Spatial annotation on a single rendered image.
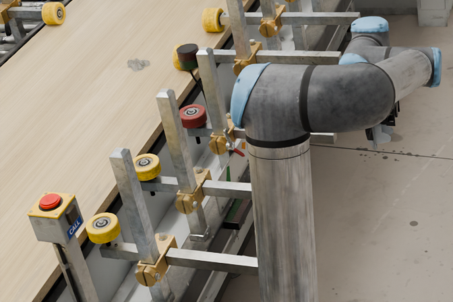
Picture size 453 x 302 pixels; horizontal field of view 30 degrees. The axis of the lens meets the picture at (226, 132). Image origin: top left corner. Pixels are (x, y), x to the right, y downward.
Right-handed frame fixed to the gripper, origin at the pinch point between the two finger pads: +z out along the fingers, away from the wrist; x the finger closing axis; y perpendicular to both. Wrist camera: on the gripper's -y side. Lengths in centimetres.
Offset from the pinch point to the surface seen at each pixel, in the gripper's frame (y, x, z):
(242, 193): -28.5, -25.8, -1.1
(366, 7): -56, 239, 76
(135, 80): -77, 18, -7
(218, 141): -41.0, -7.6, -4.0
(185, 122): -52, -3, -7
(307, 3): -54, 129, 20
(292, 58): -27.4, 24.1, -12.6
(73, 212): -39, -79, -37
